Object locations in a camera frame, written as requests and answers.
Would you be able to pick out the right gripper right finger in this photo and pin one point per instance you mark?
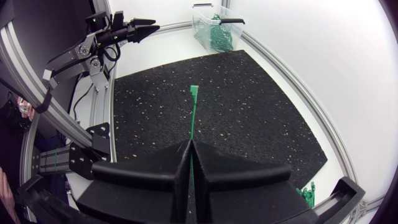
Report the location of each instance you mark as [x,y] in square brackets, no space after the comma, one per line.
[242,177]

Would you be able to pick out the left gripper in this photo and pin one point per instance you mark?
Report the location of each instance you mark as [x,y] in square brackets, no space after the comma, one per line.
[130,32]

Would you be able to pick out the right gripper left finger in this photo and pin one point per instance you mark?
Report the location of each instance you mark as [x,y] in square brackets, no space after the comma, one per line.
[140,174]

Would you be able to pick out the clear plastic bin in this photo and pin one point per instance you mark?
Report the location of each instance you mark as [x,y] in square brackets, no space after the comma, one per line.
[203,18]

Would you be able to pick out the black speckled mat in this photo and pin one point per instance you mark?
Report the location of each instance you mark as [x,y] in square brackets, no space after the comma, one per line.
[248,118]

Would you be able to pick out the person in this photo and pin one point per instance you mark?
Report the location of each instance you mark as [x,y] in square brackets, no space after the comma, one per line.
[6,193]

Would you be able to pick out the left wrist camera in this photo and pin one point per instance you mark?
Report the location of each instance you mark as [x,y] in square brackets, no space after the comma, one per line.
[117,20]

